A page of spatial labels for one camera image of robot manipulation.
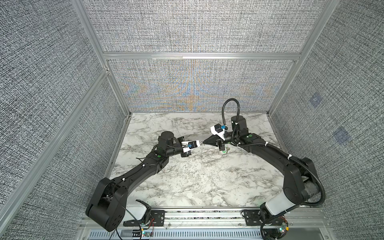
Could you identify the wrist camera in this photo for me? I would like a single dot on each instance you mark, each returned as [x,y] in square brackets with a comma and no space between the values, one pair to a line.
[219,131]
[193,144]

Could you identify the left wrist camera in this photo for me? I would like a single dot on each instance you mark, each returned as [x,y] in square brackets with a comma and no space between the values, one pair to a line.
[193,144]

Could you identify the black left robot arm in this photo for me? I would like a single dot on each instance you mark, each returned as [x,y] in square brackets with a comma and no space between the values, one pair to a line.
[108,204]

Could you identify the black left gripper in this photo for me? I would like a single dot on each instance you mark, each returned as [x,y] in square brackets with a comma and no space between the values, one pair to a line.
[184,155]

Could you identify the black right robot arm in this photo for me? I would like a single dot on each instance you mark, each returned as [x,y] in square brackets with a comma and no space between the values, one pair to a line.
[301,186]

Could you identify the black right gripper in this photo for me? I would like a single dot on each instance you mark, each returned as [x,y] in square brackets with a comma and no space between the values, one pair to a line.
[215,142]

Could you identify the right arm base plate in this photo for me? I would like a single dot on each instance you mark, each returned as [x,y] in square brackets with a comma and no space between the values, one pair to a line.
[257,217]

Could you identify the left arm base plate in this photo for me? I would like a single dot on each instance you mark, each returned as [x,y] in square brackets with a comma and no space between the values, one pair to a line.
[145,217]

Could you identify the aluminium enclosure frame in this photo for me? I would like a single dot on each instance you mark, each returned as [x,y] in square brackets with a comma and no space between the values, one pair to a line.
[52,67]

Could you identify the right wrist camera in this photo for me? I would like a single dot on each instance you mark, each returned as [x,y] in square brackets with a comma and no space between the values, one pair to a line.
[219,131]

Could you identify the aluminium front rail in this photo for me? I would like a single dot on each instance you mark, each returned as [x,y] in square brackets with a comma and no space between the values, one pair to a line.
[212,224]

